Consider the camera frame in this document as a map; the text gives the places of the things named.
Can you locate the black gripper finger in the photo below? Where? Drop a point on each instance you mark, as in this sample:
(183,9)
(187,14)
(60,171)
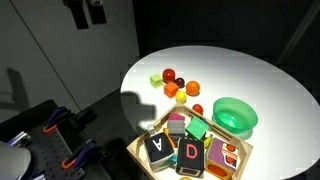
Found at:
(77,15)
(96,13)

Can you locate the yellow ball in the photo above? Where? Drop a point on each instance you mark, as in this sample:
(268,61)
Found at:
(181,96)

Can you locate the green toy block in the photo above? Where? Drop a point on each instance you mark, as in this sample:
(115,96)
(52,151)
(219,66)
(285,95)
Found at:
(197,128)

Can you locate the red ball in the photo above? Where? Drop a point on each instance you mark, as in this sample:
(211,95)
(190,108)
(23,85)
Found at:
(168,75)

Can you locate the dark maroon ball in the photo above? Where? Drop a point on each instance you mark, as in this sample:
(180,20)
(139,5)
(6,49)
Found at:
(180,82)

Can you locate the orange ball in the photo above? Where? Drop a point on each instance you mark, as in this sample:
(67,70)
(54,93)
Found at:
(193,88)

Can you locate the pink toy block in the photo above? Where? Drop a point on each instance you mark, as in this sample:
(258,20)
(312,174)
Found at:
(176,117)

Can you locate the black block letter A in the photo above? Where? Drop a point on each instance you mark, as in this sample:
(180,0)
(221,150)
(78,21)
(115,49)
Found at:
(158,150)

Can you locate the green translucent plastic bowl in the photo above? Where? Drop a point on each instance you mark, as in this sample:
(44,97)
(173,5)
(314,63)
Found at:
(233,116)

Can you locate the lime green small cube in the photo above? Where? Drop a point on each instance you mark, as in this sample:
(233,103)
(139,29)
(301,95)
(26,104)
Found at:
(156,81)

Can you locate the orange cube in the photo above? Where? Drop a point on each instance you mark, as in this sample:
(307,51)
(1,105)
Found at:
(171,90)

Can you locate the purple clamp orange tip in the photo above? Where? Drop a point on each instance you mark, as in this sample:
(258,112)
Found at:
(78,156)
(56,120)

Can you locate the small grey patterned cube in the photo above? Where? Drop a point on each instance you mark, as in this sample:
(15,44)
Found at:
(151,130)

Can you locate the red toy strawberry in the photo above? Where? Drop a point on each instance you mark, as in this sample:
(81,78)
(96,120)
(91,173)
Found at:
(198,109)

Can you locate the black perforated breadboard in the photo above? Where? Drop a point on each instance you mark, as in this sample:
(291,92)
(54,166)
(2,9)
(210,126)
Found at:
(50,153)

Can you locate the wooden tray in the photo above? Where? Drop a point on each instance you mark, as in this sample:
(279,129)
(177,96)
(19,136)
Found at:
(135,151)

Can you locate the orange toy stick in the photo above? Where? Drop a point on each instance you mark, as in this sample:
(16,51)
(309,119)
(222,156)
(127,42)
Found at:
(169,137)

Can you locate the white rounded housing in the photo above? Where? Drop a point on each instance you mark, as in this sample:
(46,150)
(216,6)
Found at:
(13,161)

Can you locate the teal toy piece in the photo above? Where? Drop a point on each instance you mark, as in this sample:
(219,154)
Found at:
(173,160)

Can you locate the yellow toy banana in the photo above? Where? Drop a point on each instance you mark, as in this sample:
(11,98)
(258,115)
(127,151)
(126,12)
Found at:
(208,141)

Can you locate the yellow toy piece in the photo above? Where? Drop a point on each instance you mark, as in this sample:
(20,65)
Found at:
(185,178)

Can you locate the grey metal pole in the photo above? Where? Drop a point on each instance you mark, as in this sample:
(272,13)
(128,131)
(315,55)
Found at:
(301,28)

